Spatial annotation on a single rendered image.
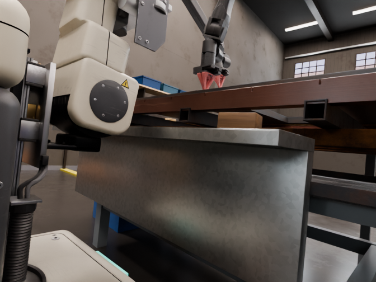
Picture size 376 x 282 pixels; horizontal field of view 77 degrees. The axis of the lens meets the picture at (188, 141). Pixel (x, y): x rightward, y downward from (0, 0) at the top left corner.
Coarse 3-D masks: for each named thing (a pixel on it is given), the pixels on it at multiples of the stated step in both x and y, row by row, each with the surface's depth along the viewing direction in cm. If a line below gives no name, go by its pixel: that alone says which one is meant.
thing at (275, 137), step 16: (128, 128) 78; (144, 128) 71; (160, 128) 66; (176, 128) 62; (192, 128) 57; (208, 128) 54; (224, 128) 51; (240, 144) 71; (256, 144) 67; (272, 144) 43; (288, 144) 46; (304, 144) 52
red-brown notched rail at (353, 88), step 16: (320, 80) 58; (336, 80) 55; (352, 80) 52; (368, 80) 50; (176, 96) 93; (192, 96) 87; (208, 96) 81; (224, 96) 77; (240, 96) 72; (256, 96) 69; (272, 96) 65; (288, 96) 62; (304, 96) 59; (320, 96) 57; (336, 96) 54; (352, 96) 52; (368, 96) 50; (144, 112) 107; (160, 112) 102; (176, 112) 97
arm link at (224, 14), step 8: (224, 0) 90; (232, 0) 91; (216, 8) 92; (224, 8) 90; (216, 16) 92; (224, 16) 91; (208, 24) 94; (216, 24) 93; (224, 24) 92; (208, 32) 95; (216, 32) 93
